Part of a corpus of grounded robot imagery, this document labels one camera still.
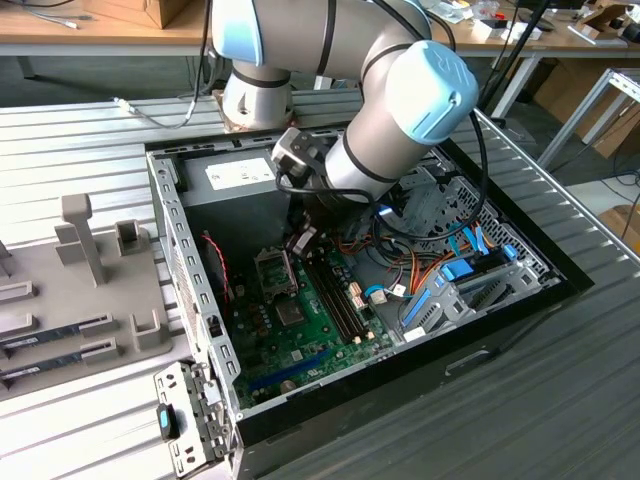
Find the grey parts rack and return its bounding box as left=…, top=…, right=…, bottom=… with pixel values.
left=0, top=192, right=195, bottom=401

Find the blue wire white plug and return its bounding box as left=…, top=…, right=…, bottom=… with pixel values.
left=363, top=282, right=401, bottom=307

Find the red black fan wire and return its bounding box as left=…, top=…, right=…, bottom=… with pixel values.
left=201, top=232, right=233, bottom=304

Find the black RAM slot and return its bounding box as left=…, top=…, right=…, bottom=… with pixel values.
left=304, top=255, right=354, bottom=344
left=317, top=254, right=366, bottom=336

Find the black open PC case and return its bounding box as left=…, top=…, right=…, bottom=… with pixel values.
left=143, top=113, right=597, bottom=480

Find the light blue data wire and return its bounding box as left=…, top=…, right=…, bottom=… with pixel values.
left=446, top=223, right=490, bottom=262

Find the green RAM stick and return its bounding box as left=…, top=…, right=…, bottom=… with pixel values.
left=0, top=319, right=84, bottom=352
left=0, top=348, right=85, bottom=387

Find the grey metal drive cage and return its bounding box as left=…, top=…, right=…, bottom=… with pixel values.
left=379, top=164, right=454, bottom=242

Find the small silver wrist camera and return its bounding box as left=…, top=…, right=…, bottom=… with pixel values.
left=285, top=225, right=320, bottom=258

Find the large brown cardboard box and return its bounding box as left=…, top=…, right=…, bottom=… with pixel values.
left=532, top=58, right=640, bottom=160

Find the blue plastic disk carrier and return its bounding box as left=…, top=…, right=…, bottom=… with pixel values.
left=439, top=258, right=475, bottom=285
left=401, top=288, right=433, bottom=328

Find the grey loose cable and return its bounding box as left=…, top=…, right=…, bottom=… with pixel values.
left=112, top=74, right=202, bottom=131

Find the silver CPU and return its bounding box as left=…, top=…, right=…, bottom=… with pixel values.
left=273, top=299, right=309, bottom=329

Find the grey power supply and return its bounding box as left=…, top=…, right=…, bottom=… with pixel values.
left=175, top=146, right=295, bottom=254

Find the coloured power wire bundle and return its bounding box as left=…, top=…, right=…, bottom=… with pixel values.
left=319, top=219, right=451, bottom=301

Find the small white box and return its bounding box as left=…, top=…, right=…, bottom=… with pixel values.
left=472, top=17, right=545, bottom=42

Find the grey disk bay cage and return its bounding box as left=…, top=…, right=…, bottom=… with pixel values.
left=398, top=247, right=564, bottom=346

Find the flat brown cardboard box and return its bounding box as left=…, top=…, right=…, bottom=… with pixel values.
left=82, top=0, right=195, bottom=30

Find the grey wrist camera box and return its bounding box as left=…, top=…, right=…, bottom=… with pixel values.
left=271, top=126, right=327, bottom=180

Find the blue expansion slot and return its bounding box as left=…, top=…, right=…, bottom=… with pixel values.
left=248, top=348, right=332, bottom=395

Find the aluminium profile frame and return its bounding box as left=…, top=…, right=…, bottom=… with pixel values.
left=536, top=66, right=640, bottom=171

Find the metal socket cover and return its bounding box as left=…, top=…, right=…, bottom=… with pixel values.
left=252, top=245, right=301, bottom=302

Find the open cardboard box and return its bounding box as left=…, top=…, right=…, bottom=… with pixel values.
left=574, top=0, right=634, bottom=40

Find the green motherboard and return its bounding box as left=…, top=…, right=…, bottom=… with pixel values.
left=227, top=243, right=397, bottom=409

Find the black latch blue stripe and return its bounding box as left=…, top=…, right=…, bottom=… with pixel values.
left=155, top=403, right=181, bottom=442

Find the square brown base plate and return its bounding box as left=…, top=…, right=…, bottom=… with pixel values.
left=212, top=88, right=302, bottom=135

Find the small brown cardboard box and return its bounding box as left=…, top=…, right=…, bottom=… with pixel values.
left=597, top=203, right=640, bottom=247

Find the black case fan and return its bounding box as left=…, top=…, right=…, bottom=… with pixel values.
left=199, top=230, right=234, bottom=306

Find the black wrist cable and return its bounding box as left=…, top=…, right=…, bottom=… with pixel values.
left=273, top=0, right=491, bottom=244

